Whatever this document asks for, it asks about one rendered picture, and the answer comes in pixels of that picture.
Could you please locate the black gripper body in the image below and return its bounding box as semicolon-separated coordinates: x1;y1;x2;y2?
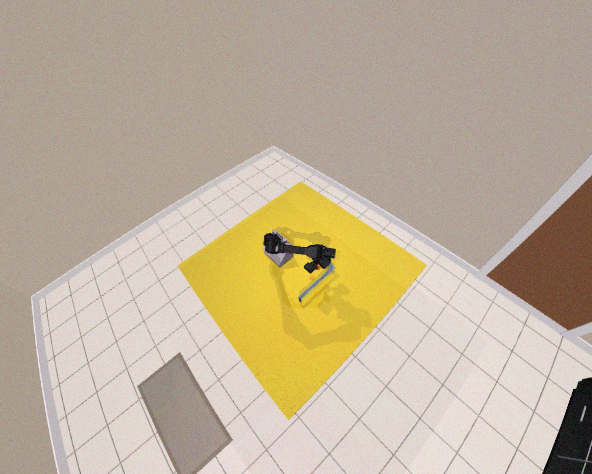
304;259;319;274

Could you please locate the blue-grey wall top strip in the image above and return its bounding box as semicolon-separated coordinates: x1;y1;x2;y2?
298;264;336;302

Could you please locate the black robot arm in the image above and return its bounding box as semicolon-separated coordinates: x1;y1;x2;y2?
263;233;336;269

